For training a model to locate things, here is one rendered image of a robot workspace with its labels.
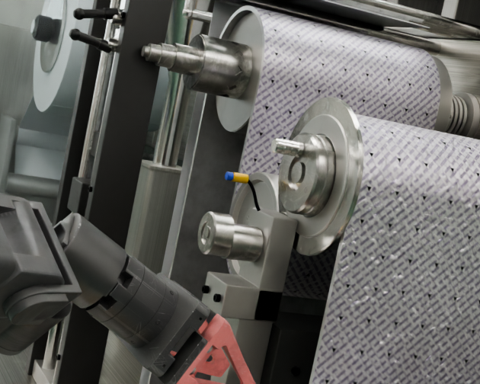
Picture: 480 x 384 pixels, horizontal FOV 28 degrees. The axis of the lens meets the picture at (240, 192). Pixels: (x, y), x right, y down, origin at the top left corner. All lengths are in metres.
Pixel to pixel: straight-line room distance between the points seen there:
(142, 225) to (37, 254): 0.90
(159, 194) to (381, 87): 0.56
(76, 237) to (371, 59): 0.51
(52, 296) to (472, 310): 0.42
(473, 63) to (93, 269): 0.70
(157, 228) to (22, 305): 0.92
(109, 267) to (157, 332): 0.07
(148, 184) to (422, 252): 0.76
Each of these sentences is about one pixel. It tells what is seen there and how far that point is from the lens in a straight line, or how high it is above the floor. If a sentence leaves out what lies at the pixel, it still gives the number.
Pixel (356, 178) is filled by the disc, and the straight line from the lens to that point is 0.82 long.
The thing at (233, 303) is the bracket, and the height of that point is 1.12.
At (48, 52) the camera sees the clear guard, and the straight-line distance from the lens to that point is 1.78.
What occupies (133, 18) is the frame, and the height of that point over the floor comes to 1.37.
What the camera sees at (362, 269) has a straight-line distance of 0.85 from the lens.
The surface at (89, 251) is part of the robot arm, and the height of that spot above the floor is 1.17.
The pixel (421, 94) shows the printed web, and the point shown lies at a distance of 1.15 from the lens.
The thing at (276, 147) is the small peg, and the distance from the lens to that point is 0.86.
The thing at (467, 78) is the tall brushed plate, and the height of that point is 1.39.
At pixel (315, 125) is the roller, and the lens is 0.90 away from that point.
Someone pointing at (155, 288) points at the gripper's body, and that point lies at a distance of 0.76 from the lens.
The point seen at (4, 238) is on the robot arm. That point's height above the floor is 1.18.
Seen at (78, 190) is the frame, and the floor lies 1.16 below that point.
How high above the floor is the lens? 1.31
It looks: 6 degrees down
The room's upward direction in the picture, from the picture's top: 12 degrees clockwise
